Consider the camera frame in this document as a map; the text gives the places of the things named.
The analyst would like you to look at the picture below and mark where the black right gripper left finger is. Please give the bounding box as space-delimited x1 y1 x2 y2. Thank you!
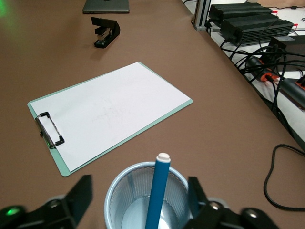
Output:
0 175 92 229

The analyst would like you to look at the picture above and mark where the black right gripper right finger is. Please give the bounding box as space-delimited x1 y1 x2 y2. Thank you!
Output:
181 176 281 229

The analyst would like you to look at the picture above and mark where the blue marker with white end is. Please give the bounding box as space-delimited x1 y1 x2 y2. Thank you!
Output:
145 152 171 229

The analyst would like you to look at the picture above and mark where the silver laptop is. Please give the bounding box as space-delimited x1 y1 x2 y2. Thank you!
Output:
82 0 131 14

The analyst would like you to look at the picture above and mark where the mint green clipboard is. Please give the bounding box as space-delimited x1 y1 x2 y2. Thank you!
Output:
27 62 193 177

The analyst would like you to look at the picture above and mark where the light blue mesh pen cup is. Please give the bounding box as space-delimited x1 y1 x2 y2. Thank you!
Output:
104 161 194 229

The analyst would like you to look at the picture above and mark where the white blank paper sheet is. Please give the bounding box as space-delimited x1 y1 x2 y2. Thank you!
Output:
30 62 190 173

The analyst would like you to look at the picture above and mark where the black orange power plug strip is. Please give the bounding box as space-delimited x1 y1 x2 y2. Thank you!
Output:
246 56 280 83

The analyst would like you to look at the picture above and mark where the black electronics box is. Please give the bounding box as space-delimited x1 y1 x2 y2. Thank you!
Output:
268 35 305 57

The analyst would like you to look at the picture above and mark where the black stapler with orange tip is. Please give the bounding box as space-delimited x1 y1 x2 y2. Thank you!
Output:
91 16 122 49

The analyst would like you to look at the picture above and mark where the black power brick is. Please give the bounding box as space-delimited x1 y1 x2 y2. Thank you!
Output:
208 3 274 23
219 16 295 47

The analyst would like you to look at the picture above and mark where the black looped cable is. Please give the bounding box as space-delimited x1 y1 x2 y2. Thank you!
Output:
264 144 305 212

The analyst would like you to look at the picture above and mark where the aluminium camera mount post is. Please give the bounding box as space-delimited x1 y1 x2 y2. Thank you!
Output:
192 0 213 31

